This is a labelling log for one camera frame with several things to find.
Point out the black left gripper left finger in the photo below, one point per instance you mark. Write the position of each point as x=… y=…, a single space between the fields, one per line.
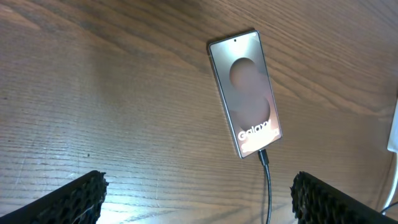
x=77 y=202

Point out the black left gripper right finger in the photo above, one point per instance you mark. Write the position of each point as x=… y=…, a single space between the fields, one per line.
x=314 y=201

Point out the white power strip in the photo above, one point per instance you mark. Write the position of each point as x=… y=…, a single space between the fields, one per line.
x=392 y=144

